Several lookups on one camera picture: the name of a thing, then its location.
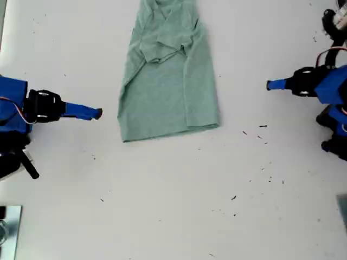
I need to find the green t-shirt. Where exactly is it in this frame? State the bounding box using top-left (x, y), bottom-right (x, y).
top-left (117, 0), bottom-right (221, 144)

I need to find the red white arm wire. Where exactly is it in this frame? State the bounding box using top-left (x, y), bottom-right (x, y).
top-left (0, 96), bottom-right (29, 125)
top-left (316, 47), bottom-right (347, 68)

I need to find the black camera stalk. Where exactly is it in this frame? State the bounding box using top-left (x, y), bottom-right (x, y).
top-left (325, 37), bottom-right (346, 68)

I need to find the black camera cable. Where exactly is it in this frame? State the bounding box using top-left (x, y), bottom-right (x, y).
top-left (21, 150), bottom-right (40, 180)
top-left (322, 9), bottom-right (339, 41)

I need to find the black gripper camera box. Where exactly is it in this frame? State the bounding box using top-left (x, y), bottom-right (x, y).
top-left (0, 148), bottom-right (27, 181)

